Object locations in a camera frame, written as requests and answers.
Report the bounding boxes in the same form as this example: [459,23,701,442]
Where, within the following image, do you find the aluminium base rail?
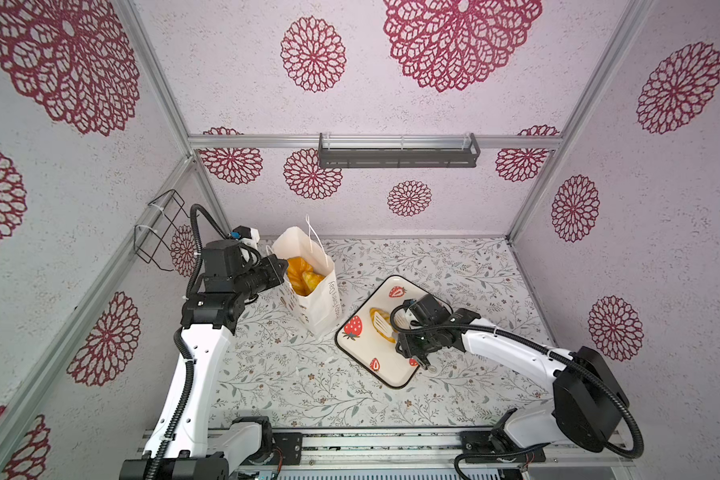
[131,424,637,480]

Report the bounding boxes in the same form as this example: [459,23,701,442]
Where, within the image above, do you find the white slotted serving tongs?
[373,310,409,340]

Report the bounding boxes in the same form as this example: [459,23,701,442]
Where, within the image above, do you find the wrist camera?
[230,226,260,249]
[406,294,452,327]

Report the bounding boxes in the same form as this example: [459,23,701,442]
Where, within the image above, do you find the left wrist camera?
[230,226,260,249]

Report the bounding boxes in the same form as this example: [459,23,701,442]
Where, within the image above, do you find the white paper gift bag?
[269,217,343,338]

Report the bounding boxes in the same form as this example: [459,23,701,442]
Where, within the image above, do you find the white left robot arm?
[119,204,288,479]

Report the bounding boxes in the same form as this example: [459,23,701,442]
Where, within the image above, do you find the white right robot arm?
[389,294,645,478]

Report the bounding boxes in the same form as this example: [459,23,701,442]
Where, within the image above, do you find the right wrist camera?
[406,294,452,327]

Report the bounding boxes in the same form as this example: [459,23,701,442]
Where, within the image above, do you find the black overhead light bar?
[317,134,481,169]

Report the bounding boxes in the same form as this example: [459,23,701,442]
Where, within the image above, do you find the long braided fake bread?
[286,257,314,296]

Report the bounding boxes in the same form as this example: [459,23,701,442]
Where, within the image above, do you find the strawberry print rectangular tray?
[335,275,427,389]

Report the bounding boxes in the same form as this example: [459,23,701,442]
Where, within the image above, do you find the black wire wall basket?
[132,189,195,277]

